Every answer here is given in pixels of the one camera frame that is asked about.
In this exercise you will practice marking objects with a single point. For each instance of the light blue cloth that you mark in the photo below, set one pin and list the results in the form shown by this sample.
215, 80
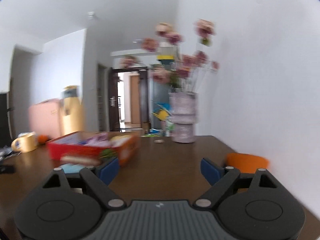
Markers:
71, 168

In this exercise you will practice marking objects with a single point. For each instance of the pink suitcase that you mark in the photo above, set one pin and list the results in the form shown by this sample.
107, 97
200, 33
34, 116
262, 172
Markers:
45, 118

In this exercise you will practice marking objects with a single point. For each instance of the yellow mug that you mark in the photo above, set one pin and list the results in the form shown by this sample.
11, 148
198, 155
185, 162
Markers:
25, 142

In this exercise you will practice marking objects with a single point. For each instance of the black television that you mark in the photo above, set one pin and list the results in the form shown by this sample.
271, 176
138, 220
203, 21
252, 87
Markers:
5, 117

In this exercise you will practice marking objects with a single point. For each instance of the yellow blue boxes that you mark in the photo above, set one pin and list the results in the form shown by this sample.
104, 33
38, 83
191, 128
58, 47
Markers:
165, 53

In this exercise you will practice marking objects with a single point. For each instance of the grey refrigerator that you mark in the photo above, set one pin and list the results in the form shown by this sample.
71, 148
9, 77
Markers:
160, 95

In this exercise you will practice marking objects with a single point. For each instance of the white ceiling detector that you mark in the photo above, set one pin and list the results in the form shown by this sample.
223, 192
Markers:
91, 14

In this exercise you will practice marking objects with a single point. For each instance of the dark brown door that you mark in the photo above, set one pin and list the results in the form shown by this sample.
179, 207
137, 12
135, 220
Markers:
141, 97

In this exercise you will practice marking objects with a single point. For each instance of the small black device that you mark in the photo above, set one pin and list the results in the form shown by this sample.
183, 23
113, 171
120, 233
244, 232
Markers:
6, 168

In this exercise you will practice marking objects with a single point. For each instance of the pink textured vase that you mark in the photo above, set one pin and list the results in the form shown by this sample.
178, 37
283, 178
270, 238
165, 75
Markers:
183, 117

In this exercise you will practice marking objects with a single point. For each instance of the orange fruit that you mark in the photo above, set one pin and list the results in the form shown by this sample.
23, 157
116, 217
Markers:
43, 139

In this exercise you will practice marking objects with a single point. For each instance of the green white bottle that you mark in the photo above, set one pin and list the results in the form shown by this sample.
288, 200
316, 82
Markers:
169, 127

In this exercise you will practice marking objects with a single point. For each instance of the red cardboard box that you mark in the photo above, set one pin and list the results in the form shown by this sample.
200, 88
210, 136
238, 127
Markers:
85, 150

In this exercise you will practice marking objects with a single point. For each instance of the orange block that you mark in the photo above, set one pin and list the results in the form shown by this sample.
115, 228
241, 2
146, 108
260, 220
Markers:
247, 162

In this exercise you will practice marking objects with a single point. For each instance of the blue yellow toy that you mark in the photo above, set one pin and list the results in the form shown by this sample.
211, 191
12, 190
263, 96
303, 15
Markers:
161, 112

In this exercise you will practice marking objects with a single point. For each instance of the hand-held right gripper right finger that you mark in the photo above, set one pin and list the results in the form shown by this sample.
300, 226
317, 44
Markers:
209, 170

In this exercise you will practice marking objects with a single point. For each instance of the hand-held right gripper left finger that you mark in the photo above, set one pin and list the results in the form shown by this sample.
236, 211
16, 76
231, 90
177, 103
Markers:
110, 170

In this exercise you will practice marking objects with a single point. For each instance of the yellow white plush dog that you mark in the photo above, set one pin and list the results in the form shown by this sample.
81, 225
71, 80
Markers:
120, 139

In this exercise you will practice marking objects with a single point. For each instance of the yellow thermos jug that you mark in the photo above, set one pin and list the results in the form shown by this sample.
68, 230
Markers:
71, 110

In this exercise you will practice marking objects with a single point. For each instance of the pink artificial flowers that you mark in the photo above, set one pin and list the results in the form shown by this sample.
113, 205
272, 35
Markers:
180, 57

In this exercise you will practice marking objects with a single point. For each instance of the small beige scrap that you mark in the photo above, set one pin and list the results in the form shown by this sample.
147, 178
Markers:
158, 141

